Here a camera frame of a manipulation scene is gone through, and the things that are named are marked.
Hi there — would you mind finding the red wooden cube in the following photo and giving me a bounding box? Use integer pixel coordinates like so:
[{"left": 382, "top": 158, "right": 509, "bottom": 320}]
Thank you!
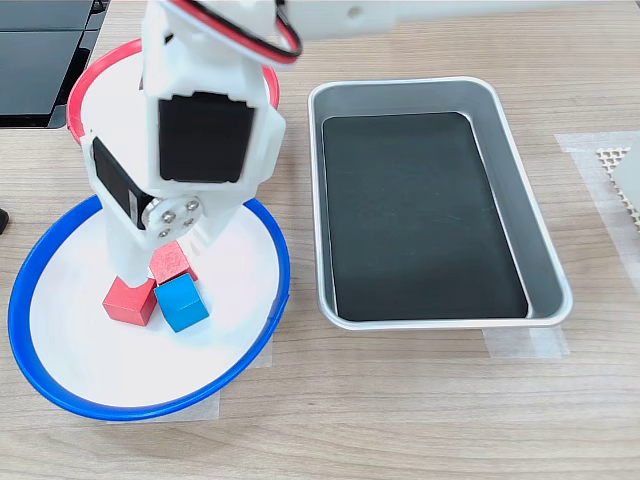
[
  {"left": 148, "top": 239, "right": 199, "bottom": 286},
  {"left": 101, "top": 275, "right": 158, "bottom": 328}
]

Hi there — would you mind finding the blue wooden cube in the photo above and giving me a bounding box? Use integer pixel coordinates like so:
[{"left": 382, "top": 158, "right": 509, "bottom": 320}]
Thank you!
[{"left": 153, "top": 272, "right": 211, "bottom": 334}]

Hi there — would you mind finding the red-rimmed white plate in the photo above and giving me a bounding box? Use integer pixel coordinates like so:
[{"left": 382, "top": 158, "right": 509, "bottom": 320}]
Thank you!
[{"left": 66, "top": 38, "right": 280, "bottom": 149}]

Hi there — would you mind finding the blue-rimmed white plate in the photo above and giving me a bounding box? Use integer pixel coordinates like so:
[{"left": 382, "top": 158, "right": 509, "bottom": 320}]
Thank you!
[{"left": 7, "top": 193, "right": 292, "bottom": 422}]

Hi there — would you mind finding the black flat device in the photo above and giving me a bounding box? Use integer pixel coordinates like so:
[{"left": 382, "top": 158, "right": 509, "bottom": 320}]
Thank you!
[{"left": 0, "top": 0, "right": 112, "bottom": 130}]

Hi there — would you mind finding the clear tape strip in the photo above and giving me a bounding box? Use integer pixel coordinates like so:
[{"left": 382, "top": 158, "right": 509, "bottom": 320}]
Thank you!
[
  {"left": 247, "top": 329, "right": 275, "bottom": 370},
  {"left": 106, "top": 387, "right": 222, "bottom": 424},
  {"left": 482, "top": 327, "right": 572, "bottom": 359}
]

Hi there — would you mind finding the black tray mat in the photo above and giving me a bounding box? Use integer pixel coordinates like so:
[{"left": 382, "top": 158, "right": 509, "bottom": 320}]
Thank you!
[{"left": 321, "top": 111, "right": 530, "bottom": 322}]

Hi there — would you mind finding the steel tray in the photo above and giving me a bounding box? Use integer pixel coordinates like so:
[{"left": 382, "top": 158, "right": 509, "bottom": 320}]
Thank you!
[{"left": 306, "top": 75, "right": 575, "bottom": 332}]

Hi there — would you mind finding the red black servo cable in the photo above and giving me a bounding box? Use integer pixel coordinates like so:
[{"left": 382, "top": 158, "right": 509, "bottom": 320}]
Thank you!
[{"left": 169, "top": 0, "right": 304, "bottom": 67}]

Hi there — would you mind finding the pale perforated base plate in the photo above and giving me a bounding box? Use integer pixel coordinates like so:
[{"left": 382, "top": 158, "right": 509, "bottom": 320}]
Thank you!
[{"left": 596, "top": 144, "right": 640, "bottom": 235}]

